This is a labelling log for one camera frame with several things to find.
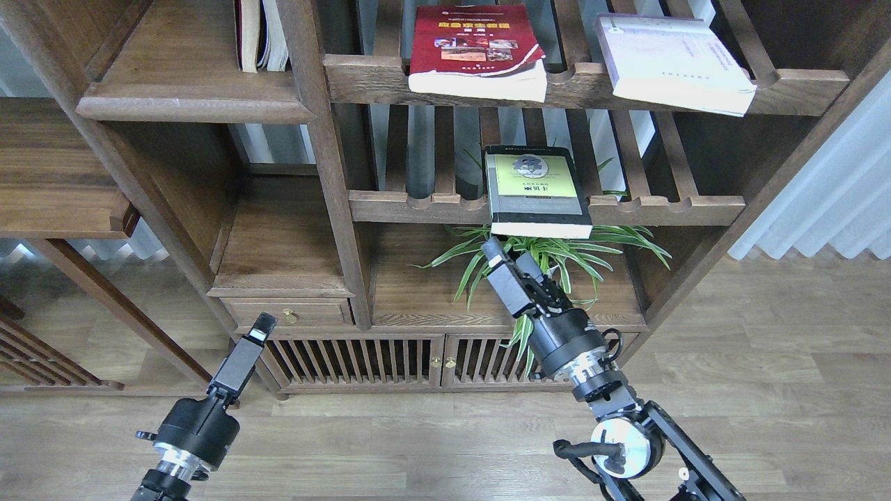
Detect white lavender cover book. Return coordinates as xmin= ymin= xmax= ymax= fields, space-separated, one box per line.
xmin=595 ymin=14 xmax=757 ymax=117

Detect brass cabinet door knobs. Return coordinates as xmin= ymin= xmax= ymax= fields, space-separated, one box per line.
xmin=429 ymin=356 xmax=457 ymax=369

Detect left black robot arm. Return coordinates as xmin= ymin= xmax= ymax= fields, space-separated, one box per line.
xmin=132 ymin=312 xmax=277 ymax=500

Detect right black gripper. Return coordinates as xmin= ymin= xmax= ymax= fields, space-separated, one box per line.
xmin=481 ymin=237 xmax=626 ymax=401

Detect green grey cover book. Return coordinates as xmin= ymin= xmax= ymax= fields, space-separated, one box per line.
xmin=484 ymin=145 xmax=593 ymax=240

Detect green spider plant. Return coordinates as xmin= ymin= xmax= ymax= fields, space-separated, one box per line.
xmin=411 ymin=146 xmax=673 ymax=380

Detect upright books on shelf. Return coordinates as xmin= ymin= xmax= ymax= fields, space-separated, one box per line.
xmin=233 ymin=1 xmax=289 ymax=73

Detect white curtain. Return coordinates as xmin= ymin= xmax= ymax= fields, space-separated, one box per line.
xmin=729 ymin=75 xmax=890 ymax=260

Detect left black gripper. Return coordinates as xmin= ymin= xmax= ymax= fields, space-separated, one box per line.
xmin=136 ymin=312 xmax=277 ymax=481

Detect brass drawer knob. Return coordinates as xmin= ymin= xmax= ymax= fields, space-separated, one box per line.
xmin=281 ymin=308 xmax=299 ymax=326

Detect red cover book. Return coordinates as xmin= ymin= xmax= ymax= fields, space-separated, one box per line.
xmin=408 ymin=4 xmax=547 ymax=104

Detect dark wooden bookshelf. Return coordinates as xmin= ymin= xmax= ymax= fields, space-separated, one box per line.
xmin=2 ymin=1 xmax=889 ymax=393

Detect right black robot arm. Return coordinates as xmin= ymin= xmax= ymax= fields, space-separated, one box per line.
xmin=482 ymin=237 xmax=743 ymax=500

